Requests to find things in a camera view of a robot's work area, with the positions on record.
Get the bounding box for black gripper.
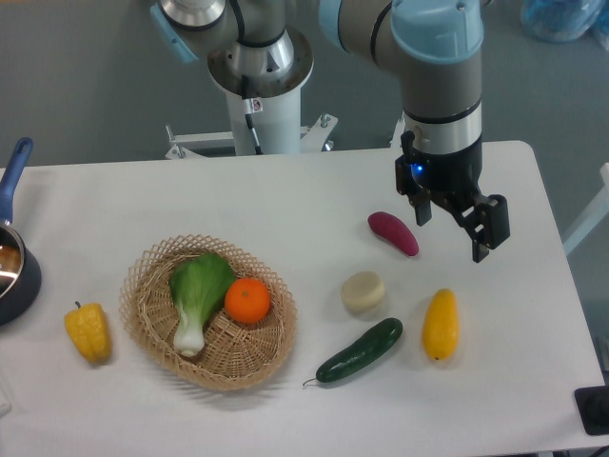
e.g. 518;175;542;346
395;130;510;263

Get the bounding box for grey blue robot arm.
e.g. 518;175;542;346
150;1;510;262

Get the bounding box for yellow mango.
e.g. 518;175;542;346
422;288;460;361

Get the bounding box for purple sweet potato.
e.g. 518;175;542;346
367;211;420;257

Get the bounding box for green cucumber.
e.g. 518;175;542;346
303;317;403;387

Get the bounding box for orange fruit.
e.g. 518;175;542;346
225;278;271;324

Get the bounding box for black device at table edge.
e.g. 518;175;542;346
574;386;608;436

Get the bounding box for woven wicker basket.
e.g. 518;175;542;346
120;235;297;391

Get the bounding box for green bok choy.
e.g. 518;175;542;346
169;252;236;358

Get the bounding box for yellow bell pepper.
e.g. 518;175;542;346
64;301;112;365

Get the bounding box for white frame at right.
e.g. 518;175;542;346
562;163;608;256

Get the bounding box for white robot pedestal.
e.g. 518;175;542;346
166;27;338;159

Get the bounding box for black cable on pedestal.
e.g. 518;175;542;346
240;74;265;156

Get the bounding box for dark pot with blue handle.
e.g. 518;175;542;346
1;137;42;326

